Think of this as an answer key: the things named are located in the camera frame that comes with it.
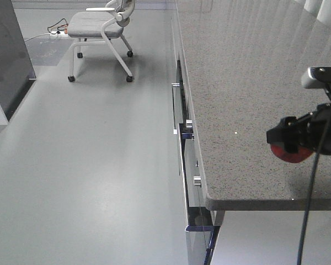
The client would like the silver oven door handle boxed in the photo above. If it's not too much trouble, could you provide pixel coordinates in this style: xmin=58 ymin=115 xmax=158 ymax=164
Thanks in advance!
xmin=171 ymin=83 xmax=180 ymax=135

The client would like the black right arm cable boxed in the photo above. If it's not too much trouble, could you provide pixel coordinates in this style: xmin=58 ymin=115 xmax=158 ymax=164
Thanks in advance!
xmin=296 ymin=82 xmax=331 ymax=265

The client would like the silver oven knob upper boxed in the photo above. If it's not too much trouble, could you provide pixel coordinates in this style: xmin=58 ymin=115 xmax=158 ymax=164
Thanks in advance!
xmin=185 ymin=119 xmax=193 ymax=129

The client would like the grey kitchen counter cabinet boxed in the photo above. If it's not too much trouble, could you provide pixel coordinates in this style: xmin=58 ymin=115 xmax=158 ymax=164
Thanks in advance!
xmin=177 ymin=1 xmax=331 ymax=264

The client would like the white power strip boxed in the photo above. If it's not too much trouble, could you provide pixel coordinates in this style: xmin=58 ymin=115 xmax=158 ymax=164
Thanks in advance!
xmin=49 ymin=31 xmax=68 ymax=37

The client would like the white power cable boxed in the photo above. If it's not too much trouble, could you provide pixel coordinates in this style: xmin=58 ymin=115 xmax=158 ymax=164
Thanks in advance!
xmin=24 ymin=33 xmax=51 ymax=44

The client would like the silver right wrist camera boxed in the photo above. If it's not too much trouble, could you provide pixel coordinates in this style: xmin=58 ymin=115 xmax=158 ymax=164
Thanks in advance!
xmin=301 ymin=66 xmax=331 ymax=89

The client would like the dark grey fridge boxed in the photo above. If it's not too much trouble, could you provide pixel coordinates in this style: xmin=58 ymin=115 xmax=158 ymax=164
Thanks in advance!
xmin=0 ymin=1 xmax=36 ymax=125

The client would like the silver oven knob lower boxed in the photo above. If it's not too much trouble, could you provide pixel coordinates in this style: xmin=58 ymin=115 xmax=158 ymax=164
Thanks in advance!
xmin=193 ymin=176 xmax=201 ymax=187

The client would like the silver oven knob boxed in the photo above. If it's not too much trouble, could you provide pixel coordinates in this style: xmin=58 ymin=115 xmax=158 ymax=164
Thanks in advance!
xmin=185 ymin=119 xmax=193 ymax=129
xmin=193 ymin=176 xmax=201 ymax=187

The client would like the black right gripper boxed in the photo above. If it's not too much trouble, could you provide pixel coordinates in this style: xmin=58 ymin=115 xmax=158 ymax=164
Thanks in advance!
xmin=266 ymin=103 xmax=331 ymax=155

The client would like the red yellow apple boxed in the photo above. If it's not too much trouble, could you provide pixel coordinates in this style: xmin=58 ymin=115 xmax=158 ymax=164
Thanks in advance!
xmin=270 ymin=145 xmax=313 ymax=163

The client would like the grey white office chair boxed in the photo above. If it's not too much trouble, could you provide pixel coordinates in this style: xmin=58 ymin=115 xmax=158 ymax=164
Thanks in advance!
xmin=67 ymin=0 xmax=136 ymax=82

